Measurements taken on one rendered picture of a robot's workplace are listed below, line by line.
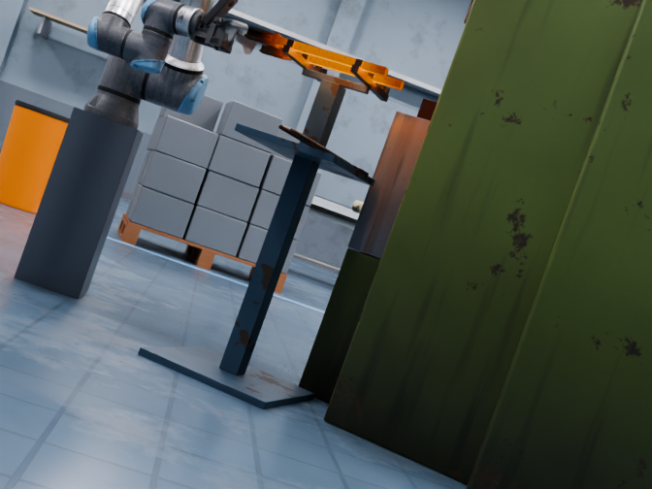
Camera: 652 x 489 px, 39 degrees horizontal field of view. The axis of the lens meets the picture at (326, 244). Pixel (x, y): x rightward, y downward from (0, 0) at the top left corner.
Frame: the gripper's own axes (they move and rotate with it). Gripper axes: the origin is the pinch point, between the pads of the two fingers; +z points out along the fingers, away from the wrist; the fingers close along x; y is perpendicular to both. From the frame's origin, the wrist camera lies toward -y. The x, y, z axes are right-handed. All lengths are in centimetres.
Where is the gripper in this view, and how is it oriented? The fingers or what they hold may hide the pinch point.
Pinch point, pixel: (259, 34)
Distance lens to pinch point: 264.0
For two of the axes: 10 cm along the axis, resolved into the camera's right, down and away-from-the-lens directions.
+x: -3.1, -0.9, -9.5
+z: 8.9, 3.2, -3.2
